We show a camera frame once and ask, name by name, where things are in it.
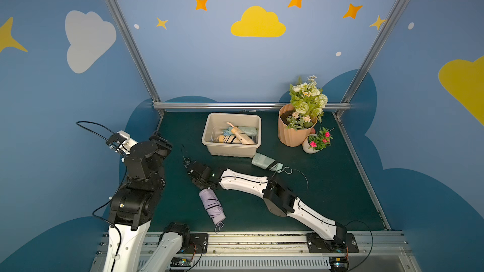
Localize lilac purple umbrella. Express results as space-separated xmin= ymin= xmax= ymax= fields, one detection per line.
xmin=199 ymin=189 xmax=226 ymax=233

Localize beige yellow umbrella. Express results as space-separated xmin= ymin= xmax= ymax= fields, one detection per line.
xmin=213 ymin=135 xmax=241 ymax=144

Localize mint green umbrella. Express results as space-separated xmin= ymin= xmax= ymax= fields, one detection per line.
xmin=251 ymin=152 xmax=293 ymax=175
xmin=223 ymin=127 xmax=258 ymax=137

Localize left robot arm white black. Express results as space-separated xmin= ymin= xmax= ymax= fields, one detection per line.
xmin=103 ymin=131 xmax=172 ymax=271

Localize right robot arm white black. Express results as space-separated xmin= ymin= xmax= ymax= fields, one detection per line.
xmin=184 ymin=159 xmax=347 ymax=253

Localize beige plastic storage box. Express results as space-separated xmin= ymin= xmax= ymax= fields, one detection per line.
xmin=202 ymin=113 xmax=262 ymax=158

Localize left circuit board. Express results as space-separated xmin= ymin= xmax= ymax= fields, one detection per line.
xmin=170 ymin=258 xmax=193 ymax=269

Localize circuit board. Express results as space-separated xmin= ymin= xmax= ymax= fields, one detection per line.
xmin=170 ymin=258 xmax=193 ymax=269
xmin=329 ymin=257 xmax=349 ymax=272

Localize terracotta pot with white flowers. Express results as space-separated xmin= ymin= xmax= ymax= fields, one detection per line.
xmin=278 ymin=75 xmax=328 ymax=147

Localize small white pot pink flowers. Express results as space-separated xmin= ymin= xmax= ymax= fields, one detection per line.
xmin=302 ymin=127 xmax=333 ymax=154

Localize right circuit board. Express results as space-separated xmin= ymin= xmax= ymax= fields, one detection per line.
xmin=329 ymin=257 xmax=349 ymax=272

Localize aluminium frame back bar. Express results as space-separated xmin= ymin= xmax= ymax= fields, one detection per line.
xmin=153 ymin=101 xmax=352 ymax=111

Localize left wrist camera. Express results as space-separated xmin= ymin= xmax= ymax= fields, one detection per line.
xmin=106 ymin=130 xmax=137 ymax=157

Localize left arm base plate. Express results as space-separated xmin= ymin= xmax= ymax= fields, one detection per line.
xmin=177 ymin=233 xmax=209 ymax=254

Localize aluminium mounting rail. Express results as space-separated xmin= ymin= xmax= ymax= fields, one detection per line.
xmin=90 ymin=228 xmax=421 ymax=271

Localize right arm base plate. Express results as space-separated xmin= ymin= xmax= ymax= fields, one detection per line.
xmin=306 ymin=232 xmax=359 ymax=254

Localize aluminium frame left post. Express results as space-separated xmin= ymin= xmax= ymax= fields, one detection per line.
xmin=105 ymin=0 xmax=165 ymax=118

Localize aluminium frame post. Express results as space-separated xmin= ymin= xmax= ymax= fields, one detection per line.
xmin=105 ymin=0 xmax=165 ymax=118
xmin=335 ymin=0 xmax=411 ymax=120

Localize aluminium frame right post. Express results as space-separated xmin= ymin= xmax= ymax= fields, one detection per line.
xmin=335 ymin=0 xmax=411 ymax=120

